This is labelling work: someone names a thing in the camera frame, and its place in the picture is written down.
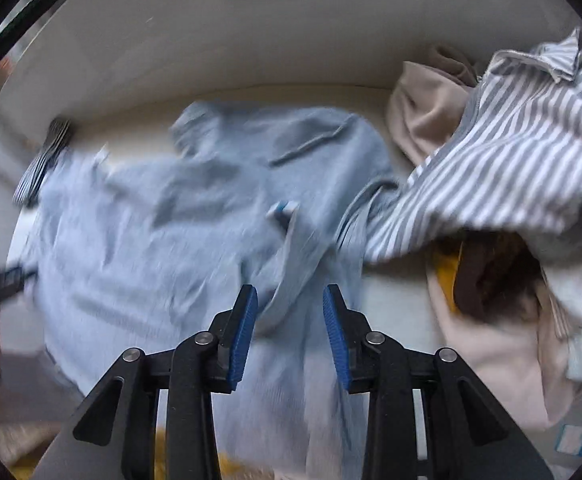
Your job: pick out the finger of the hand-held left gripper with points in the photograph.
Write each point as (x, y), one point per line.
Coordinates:
(8, 280)

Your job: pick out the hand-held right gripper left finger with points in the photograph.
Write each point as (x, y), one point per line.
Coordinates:
(243, 340)

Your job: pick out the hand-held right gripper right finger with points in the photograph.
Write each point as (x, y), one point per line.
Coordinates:
(335, 340)

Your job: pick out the light grey pants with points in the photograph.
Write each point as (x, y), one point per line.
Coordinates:
(146, 240)

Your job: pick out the black white striped garment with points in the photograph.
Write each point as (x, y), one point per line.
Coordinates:
(46, 155)

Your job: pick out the yellow cloth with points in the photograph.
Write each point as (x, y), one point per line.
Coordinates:
(446, 270)

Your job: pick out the pale pink garment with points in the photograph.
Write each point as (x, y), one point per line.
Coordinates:
(486, 360)

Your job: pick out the brown cloth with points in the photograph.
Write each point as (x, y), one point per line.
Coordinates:
(491, 270)

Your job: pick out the beige garment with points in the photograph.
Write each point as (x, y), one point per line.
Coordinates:
(421, 115)

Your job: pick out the pile of mixed clothes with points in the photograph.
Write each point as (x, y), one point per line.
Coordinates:
(496, 160)

